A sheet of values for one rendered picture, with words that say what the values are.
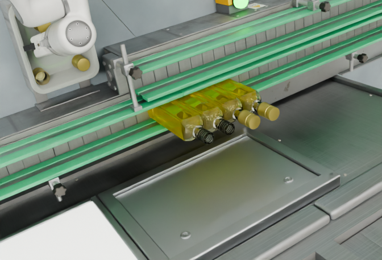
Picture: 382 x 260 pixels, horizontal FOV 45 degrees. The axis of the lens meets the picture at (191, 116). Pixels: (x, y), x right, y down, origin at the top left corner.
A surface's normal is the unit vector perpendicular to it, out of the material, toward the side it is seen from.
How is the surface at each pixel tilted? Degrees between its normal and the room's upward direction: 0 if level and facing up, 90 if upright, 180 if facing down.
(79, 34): 15
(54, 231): 90
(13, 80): 0
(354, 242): 90
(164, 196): 90
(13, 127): 90
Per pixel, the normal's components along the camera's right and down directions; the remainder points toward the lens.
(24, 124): -0.14, -0.88
